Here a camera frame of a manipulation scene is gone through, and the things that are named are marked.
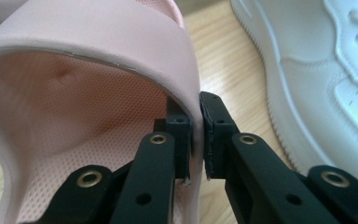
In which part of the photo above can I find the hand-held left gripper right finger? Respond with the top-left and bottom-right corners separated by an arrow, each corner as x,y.
200,91 -> 339,224

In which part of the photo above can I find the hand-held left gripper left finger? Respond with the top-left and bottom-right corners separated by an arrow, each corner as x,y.
110,96 -> 194,224

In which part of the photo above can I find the pink foam slipper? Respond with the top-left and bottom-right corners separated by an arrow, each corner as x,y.
0,0 -> 205,224

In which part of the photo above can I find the white lace-up sneaker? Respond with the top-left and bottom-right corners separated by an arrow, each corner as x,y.
229,0 -> 358,194

